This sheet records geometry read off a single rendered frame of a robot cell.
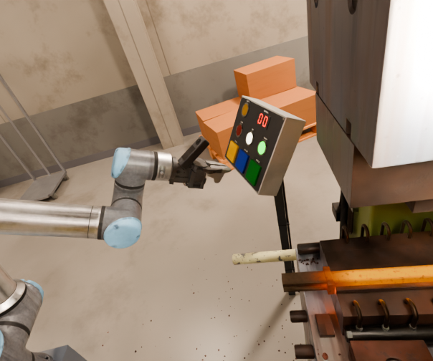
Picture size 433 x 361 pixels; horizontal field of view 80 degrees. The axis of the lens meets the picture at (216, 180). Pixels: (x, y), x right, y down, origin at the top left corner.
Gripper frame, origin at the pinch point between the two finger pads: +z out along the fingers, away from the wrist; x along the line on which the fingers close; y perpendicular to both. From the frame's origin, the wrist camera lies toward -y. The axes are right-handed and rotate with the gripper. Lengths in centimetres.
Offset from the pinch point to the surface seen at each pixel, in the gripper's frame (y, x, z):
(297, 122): -20.6, 7.0, 15.1
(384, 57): -34, 58, -21
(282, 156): -9.0, 7.1, 14.6
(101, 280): 143, -86, -34
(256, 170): -1.1, 2.2, 9.8
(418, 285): -3, 55, 18
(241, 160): 0.3, -9.9, 9.8
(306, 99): -20, -165, 156
